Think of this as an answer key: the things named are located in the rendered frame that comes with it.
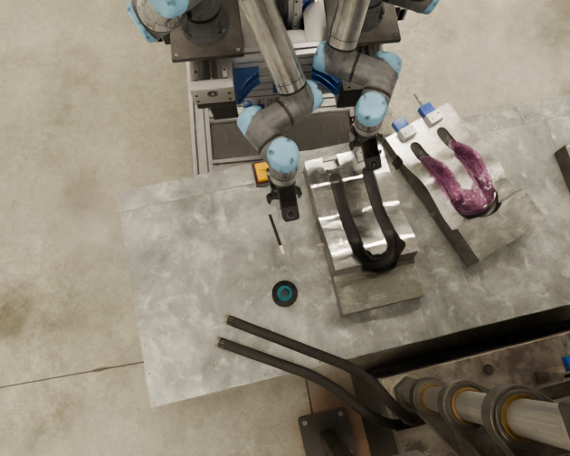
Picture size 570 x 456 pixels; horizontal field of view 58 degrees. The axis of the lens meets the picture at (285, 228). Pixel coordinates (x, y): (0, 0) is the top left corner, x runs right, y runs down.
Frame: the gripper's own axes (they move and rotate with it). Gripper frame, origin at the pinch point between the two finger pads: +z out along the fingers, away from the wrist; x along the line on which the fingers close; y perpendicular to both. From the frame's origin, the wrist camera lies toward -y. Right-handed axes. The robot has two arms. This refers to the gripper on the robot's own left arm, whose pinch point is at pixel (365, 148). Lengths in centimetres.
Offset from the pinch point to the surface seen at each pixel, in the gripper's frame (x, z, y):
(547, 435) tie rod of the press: -4, -83, -64
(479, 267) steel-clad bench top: -27, 12, -45
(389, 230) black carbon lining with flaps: -0.7, -0.9, -26.6
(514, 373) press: -28, 9, -79
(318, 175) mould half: 16.1, 2.7, -3.7
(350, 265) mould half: 13.6, -5.6, -34.3
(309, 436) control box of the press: 47, 74, -102
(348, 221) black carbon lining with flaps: 10.4, 1.6, -20.6
